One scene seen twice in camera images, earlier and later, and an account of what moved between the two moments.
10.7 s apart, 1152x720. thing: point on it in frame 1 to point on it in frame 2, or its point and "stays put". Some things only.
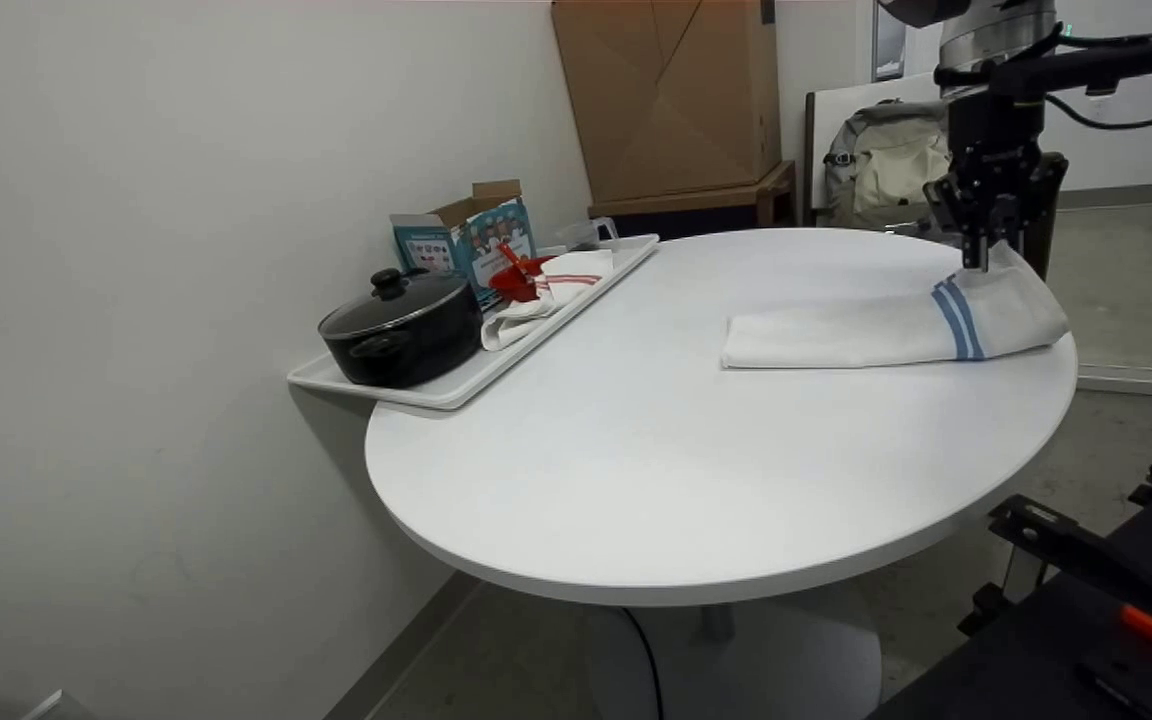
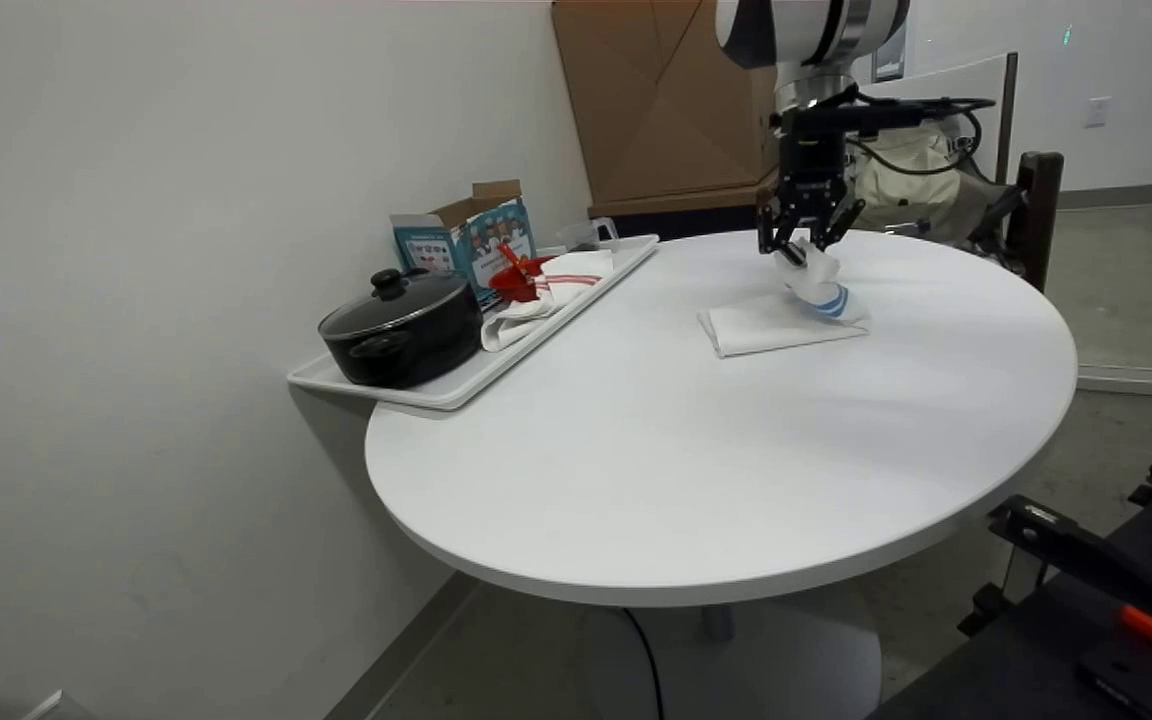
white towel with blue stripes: [964, 319] to [817, 305]
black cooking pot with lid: [405, 329] stays put
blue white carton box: [467, 238] stays put
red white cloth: [526, 290] stays put
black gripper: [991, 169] to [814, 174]
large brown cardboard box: [674, 103] stays put
